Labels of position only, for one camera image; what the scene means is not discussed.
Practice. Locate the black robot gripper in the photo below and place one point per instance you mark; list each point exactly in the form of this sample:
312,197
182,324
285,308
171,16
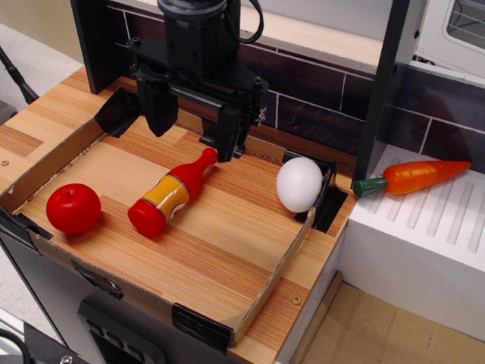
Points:
198,60

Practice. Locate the red yellow hot sauce bottle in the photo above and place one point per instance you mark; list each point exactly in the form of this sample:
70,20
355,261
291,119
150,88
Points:
150,213

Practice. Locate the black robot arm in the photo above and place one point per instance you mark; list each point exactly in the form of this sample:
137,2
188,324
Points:
198,61

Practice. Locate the cardboard fence with black tape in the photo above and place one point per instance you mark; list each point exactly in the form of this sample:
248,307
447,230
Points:
230,264

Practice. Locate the white toy egg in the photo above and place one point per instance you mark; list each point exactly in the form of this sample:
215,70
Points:
299,182

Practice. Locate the red toy tomato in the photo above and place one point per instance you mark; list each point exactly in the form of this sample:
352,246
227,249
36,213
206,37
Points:
73,208

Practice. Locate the light wooden shelf board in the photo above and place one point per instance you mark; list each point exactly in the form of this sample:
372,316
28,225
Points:
348,34

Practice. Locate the orange toy carrot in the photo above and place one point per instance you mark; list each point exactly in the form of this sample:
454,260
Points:
410,177

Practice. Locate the black control panel with buttons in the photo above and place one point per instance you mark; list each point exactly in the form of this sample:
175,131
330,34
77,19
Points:
115,342

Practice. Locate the black left shelf post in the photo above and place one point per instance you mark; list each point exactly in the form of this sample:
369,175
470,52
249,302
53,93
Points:
102,33

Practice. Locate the black shelf post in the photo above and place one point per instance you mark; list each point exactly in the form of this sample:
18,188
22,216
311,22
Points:
102,33
380,89

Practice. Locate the black right shelf post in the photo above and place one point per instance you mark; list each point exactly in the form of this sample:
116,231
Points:
380,89

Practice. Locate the white appliance with wire rack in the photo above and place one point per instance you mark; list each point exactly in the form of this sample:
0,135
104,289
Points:
452,35

